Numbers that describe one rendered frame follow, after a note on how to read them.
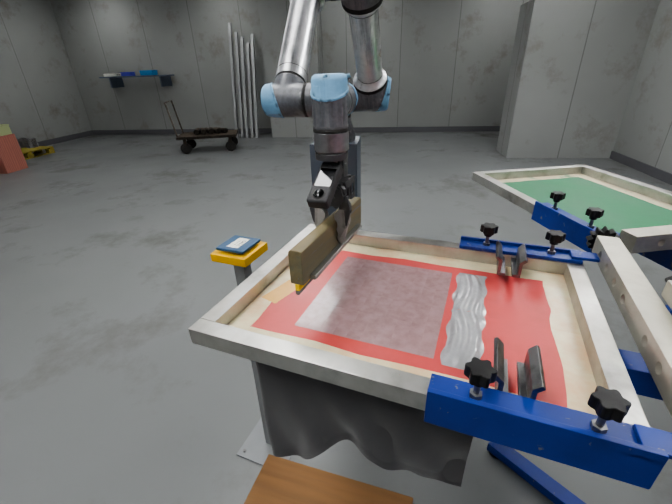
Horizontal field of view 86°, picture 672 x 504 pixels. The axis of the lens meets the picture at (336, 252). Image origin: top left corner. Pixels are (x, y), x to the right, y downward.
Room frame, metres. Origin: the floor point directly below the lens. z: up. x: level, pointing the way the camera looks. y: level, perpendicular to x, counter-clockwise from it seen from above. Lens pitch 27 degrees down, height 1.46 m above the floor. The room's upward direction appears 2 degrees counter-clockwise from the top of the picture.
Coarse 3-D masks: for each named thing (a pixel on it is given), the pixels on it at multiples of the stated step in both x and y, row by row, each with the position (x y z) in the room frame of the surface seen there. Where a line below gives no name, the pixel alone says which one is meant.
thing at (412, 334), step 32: (320, 288) 0.78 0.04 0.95; (256, 320) 0.66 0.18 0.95; (288, 320) 0.65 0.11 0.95; (320, 320) 0.65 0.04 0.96; (352, 320) 0.64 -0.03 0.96; (384, 320) 0.64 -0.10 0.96; (416, 320) 0.64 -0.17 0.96; (448, 320) 0.63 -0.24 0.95; (352, 352) 0.54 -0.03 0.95; (384, 352) 0.54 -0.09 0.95; (416, 352) 0.54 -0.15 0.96; (512, 352) 0.53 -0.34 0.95; (544, 352) 0.53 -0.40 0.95; (512, 384) 0.45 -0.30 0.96
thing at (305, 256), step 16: (352, 208) 0.88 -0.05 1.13; (320, 224) 0.75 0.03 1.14; (336, 224) 0.78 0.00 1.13; (352, 224) 0.88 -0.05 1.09; (304, 240) 0.67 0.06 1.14; (320, 240) 0.69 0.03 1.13; (336, 240) 0.77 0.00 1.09; (288, 256) 0.62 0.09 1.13; (304, 256) 0.62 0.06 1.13; (320, 256) 0.69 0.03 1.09; (304, 272) 0.62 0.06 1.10
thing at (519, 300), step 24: (336, 264) 0.90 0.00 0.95; (360, 264) 0.90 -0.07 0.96; (384, 264) 0.89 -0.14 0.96; (408, 264) 0.89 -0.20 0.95; (432, 264) 0.88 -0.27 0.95; (360, 288) 0.77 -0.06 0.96; (384, 288) 0.77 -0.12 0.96; (408, 288) 0.76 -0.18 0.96; (432, 288) 0.76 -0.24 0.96; (456, 288) 0.76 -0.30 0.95; (504, 288) 0.75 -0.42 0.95; (528, 288) 0.75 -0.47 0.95; (504, 312) 0.65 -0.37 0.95; (528, 312) 0.65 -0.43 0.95
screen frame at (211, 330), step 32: (448, 256) 0.92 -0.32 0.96; (480, 256) 0.88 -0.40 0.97; (512, 256) 0.85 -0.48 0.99; (256, 288) 0.75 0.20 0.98; (576, 288) 0.69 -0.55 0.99; (224, 320) 0.64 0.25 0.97; (256, 352) 0.53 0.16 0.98; (288, 352) 0.51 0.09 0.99; (320, 352) 0.51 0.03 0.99; (608, 352) 0.48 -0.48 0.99; (352, 384) 0.45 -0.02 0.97; (384, 384) 0.43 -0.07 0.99; (416, 384) 0.43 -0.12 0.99; (608, 384) 0.41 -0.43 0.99; (640, 416) 0.35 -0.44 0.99
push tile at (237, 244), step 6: (228, 240) 1.06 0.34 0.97; (234, 240) 1.06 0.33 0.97; (240, 240) 1.05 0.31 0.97; (246, 240) 1.05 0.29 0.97; (252, 240) 1.05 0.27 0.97; (258, 240) 1.05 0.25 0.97; (222, 246) 1.01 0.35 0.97; (228, 246) 1.01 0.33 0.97; (234, 246) 1.01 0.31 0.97; (240, 246) 1.01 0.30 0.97; (246, 246) 1.01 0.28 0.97; (252, 246) 1.02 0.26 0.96; (234, 252) 0.98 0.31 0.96; (240, 252) 0.97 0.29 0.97
